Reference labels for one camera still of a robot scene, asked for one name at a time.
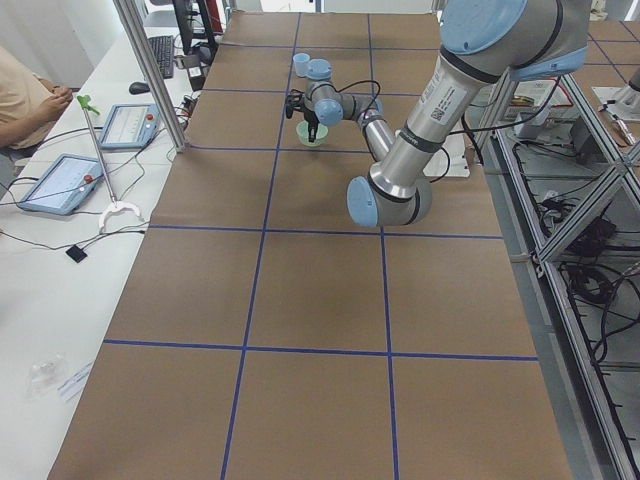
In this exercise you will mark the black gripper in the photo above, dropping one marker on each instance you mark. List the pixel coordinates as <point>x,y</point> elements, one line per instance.
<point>312,121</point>

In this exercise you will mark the mint green bowl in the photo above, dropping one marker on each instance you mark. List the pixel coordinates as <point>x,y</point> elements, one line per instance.
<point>302,130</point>

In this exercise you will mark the light blue plastic cup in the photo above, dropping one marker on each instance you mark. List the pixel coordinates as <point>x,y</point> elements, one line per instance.
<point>301,62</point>

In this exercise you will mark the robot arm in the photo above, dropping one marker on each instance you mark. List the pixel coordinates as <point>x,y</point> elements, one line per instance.
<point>480,41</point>

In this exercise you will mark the black keyboard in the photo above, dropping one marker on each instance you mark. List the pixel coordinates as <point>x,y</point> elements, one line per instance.
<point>163,49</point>

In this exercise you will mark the far blue teach pendant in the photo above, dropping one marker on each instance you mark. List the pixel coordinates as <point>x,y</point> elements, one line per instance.
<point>129,127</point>

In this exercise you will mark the blue teach pendant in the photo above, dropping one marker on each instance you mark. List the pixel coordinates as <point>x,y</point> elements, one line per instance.
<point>64,186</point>
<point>129,127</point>

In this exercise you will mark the black computer mouse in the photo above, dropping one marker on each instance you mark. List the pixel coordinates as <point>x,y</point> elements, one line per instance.
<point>137,88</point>

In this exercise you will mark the near blue teach pendant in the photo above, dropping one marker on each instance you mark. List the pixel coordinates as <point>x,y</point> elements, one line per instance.
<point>64,186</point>

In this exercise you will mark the small black square pad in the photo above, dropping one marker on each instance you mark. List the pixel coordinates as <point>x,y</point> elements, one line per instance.
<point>76,253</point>

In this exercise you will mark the person in beige shirt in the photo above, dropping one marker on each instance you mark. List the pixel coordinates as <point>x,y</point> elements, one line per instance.
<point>30,104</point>

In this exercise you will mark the clear plastic bag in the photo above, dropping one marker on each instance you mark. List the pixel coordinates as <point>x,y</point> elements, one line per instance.
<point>44,375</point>

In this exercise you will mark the white camera mast base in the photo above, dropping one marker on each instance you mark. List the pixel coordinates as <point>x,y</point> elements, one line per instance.
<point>450,160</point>

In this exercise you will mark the aluminium frame post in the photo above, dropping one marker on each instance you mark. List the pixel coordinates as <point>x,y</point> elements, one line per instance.
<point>133,26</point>

